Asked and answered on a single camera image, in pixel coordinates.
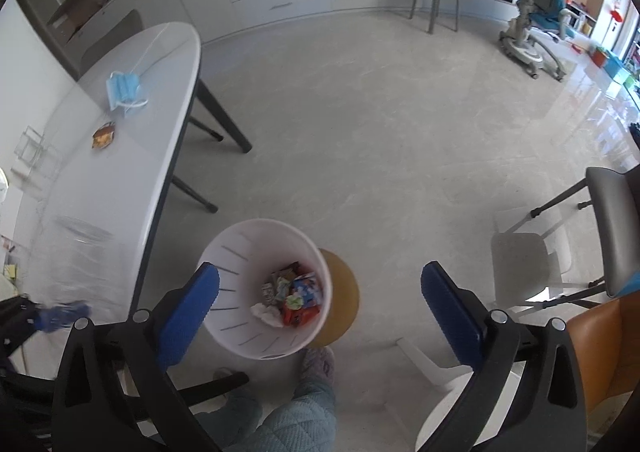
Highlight red snack packet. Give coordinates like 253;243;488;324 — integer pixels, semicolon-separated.
278;302;321;328

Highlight blue surgical face mask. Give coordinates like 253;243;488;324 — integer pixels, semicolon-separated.
105;72;149;116

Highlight white slotted trash bin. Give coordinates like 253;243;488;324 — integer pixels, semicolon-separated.
200;219;333;361

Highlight orange chair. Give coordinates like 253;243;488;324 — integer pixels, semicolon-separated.
567;292;639;426

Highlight clear plastic bottle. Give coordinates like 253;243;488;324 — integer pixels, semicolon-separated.
30;216;119;333

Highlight crumpled white tissue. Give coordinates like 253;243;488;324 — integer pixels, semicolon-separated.
250;302;284;328

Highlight round wooden stool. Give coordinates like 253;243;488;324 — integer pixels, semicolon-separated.
309;250;360;348

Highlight blue crumpled wrapper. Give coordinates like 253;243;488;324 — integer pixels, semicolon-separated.
285;272;323;311

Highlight brown snack wrapper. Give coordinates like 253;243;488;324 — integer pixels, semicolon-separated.
91;122;115;150

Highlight grey dining chair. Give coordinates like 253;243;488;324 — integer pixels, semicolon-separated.
79;10;144;75

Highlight teal rolling chair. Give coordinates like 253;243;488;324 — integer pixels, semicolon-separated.
499;0;574;82

